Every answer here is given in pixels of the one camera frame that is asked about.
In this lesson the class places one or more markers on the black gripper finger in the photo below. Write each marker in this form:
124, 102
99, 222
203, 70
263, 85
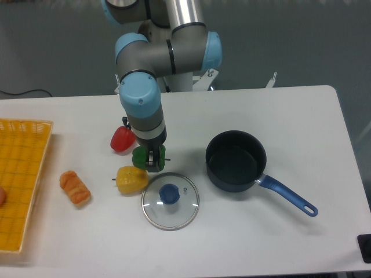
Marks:
152, 161

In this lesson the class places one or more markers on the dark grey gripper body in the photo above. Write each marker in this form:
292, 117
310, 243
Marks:
152, 144

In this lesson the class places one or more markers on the green toy bell pepper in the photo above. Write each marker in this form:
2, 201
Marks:
139, 156

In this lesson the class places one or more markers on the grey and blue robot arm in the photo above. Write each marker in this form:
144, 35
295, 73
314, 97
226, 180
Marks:
173, 40

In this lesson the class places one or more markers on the red toy bell pepper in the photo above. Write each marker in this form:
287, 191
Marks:
122, 139

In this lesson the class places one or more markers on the yellow toy bell pepper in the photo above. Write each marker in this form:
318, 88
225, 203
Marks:
131, 179

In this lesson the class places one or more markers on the glass lid with blue knob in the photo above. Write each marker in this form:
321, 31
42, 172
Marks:
170, 201

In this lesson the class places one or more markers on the orange toy bread roll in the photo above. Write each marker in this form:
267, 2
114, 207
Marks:
75, 188

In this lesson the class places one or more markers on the yellow woven basket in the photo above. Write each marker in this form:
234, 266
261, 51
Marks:
24, 143

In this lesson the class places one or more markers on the black device at table edge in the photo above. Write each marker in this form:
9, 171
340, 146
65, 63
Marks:
364, 242

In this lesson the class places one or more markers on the dark saucepan with blue handle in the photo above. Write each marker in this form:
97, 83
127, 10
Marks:
236, 160

